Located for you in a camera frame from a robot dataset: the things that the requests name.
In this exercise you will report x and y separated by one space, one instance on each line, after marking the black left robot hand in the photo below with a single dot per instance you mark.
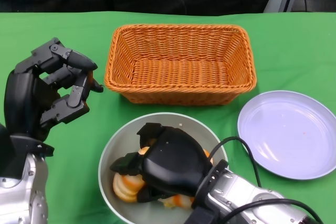
23 98

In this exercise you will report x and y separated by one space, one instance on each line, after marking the green tablecloth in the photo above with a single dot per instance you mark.
52 24

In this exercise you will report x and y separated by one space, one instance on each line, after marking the shell shaped orange striped bread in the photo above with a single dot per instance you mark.
123 187

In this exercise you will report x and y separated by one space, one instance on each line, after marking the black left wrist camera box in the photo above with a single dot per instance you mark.
8 155

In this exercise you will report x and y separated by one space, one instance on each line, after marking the grey-green bowl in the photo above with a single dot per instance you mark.
123 134

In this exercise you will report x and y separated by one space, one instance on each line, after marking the lavender plate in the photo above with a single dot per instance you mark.
283 129

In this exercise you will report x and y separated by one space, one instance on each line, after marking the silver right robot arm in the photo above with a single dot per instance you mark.
236 195

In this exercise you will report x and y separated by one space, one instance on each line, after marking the round orange striped bread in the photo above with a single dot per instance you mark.
172 201

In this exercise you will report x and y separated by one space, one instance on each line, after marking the orange wicker basket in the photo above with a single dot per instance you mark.
181 77

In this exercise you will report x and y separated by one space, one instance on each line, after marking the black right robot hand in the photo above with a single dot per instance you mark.
173 161

